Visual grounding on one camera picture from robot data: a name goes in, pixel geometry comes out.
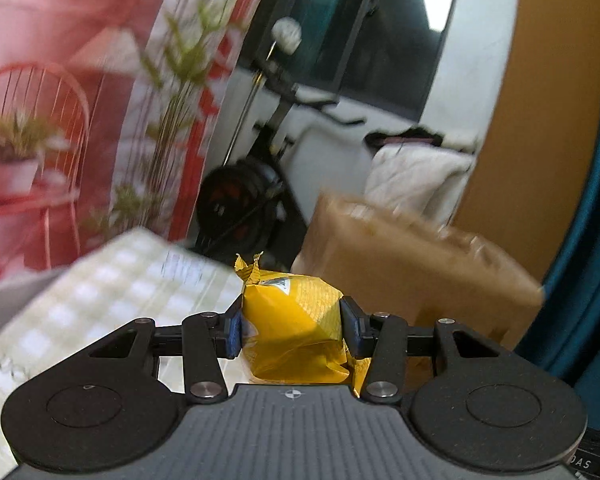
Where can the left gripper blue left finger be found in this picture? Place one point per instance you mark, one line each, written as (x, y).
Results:
(206, 338)

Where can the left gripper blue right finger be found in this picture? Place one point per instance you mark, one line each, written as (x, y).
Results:
(377, 353)

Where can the yellow snack packet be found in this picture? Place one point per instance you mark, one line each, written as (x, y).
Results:
(292, 329)

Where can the brown cardboard box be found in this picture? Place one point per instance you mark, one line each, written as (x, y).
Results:
(405, 265)

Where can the checkered cartoon bed sheet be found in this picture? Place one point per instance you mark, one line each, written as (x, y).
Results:
(135, 275)

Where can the teal curtain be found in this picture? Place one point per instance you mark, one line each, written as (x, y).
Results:
(564, 338)

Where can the black exercise bike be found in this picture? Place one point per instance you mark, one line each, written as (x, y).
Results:
(247, 207)

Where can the white quilted blanket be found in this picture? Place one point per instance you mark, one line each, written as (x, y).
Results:
(419, 178)

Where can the black garment with pink trim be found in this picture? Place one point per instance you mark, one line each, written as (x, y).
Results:
(376, 140)

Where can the wooden board panel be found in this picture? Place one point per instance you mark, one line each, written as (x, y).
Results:
(533, 166)

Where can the red printed backdrop cloth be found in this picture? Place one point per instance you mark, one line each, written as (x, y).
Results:
(106, 111)

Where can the white cloth on pole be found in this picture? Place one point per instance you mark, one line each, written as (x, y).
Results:
(287, 34)

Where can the dark window frame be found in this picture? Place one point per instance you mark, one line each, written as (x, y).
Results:
(383, 53)

